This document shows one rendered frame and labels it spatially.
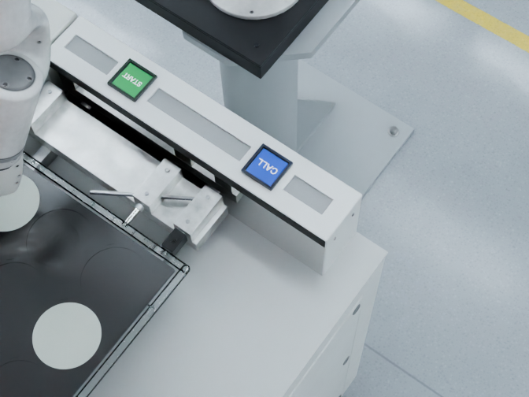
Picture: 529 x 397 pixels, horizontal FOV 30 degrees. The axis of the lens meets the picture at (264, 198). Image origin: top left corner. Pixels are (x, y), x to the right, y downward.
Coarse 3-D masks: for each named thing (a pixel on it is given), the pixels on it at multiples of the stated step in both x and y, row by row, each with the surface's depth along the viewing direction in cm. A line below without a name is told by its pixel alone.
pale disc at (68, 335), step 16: (64, 304) 145; (80, 304) 145; (48, 320) 144; (64, 320) 144; (80, 320) 144; (96, 320) 144; (32, 336) 143; (48, 336) 143; (64, 336) 143; (80, 336) 143; (96, 336) 143; (48, 352) 142; (64, 352) 142; (80, 352) 142; (64, 368) 141
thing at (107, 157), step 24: (48, 120) 161; (72, 120) 161; (96, 120) 160; (48, 144) 159; (72, 144) 159; (96, 144) 159; (120, 144) 158; (96, 168) 157; (120, 168) 157; (144, 168) 157; (192, 192) 155; (168, 216) 153; (216, 216) 153
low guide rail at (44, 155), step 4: (40, 148) 162; (44, 148) 162; (36, 152) 162; (40, 152) 162; (44, 152) 162; (48, 152) 162; (52, 152) 162; (32, 156) 161; (36, 156) 161; (40, 156) 161; (44, 156) 161; (48, 156) 162; (52, 156) 163; (56, 156) 164; (40, 160) 161; (44, 160) 161; (48, 160) 163; (52, 160) 164; (24, 164) 161; (44, 164) 162; (48, 164) 163; (32, 168) 160; (36, 172) 161
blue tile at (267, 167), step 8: (264, 152) 148; (256, 160) 147; (264, 160) 147; (272, 160) 147; (280, 160) 147; (248, 168) 147; (256, 168) 147; (264, 168) 147; (272, 168) 147; (280, 168) 147; (256, 176) 146; (264, 176) 146; (272, 176) 146
